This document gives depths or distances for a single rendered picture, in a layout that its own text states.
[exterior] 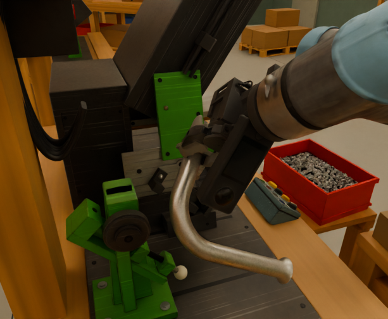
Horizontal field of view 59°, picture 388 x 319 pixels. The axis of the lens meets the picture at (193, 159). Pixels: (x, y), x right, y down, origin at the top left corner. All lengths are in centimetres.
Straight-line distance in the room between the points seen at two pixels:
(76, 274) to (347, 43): 73
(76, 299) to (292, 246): 50
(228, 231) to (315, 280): 23
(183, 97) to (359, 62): 60
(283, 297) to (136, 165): 45
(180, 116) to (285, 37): 639
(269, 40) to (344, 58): 664
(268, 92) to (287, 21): 729
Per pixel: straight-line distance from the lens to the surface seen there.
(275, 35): 698
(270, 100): 35
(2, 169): 58
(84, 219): 57
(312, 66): 31
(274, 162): 122
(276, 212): 92
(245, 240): 88
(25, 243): 65
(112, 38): 403
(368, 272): 109
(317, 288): 81
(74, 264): 89
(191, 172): 53
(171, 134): 84
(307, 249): 89
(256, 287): 78
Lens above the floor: 149
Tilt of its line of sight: 29 degrees down
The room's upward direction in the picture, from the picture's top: straight up
